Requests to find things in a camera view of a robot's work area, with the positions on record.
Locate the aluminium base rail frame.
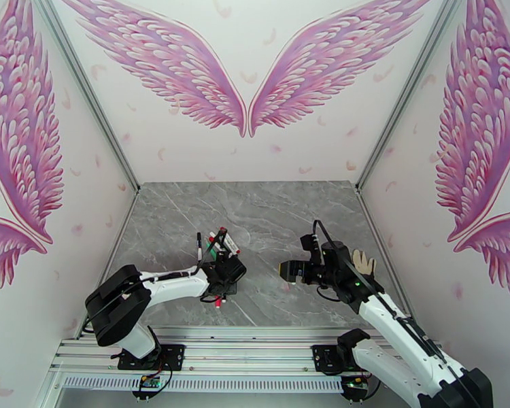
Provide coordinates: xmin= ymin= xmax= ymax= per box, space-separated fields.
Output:
xmin=46 ymin=326 xmax=413 ymax=397

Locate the small circuit board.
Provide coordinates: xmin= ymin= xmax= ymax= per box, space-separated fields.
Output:
xmin=341 ymin=373 xmax=373 ymax=399
xmin=131 ymin=373 xmax=165 ymax=399

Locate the white perforated cable tray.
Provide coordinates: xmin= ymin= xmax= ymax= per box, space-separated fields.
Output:
xmin=61 ymin=373 xmax=345 ymax=394

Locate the aluminium corner post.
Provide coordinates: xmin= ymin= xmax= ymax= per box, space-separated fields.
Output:
xmin=356 ymin=0 xmax=469 ymax=194
xmin=30 ymin=0 xmax=142 ymax=194

